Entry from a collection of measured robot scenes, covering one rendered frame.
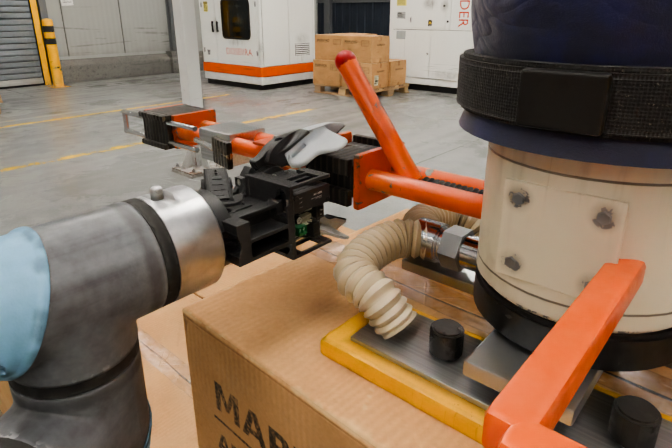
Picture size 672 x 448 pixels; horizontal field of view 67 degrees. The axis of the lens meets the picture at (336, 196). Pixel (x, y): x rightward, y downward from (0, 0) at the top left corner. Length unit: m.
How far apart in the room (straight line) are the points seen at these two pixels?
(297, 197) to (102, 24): 10.85
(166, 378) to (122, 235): 0.78
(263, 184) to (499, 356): 0.24
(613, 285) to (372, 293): 0.19
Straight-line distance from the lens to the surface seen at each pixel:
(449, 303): 0.56
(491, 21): 0.37
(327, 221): 0.58
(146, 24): 11.68
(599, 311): 0.32
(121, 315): 0.39
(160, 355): 1.21
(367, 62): 7.77
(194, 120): 0.80
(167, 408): 1.07
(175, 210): 0.41
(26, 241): 0.38
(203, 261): 0.41
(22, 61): 10.64
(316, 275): 0.60
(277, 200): 0.46
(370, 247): 0.49
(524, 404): 0.24
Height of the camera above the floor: 1.24
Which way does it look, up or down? 20 degrees down
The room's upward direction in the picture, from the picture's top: straight up
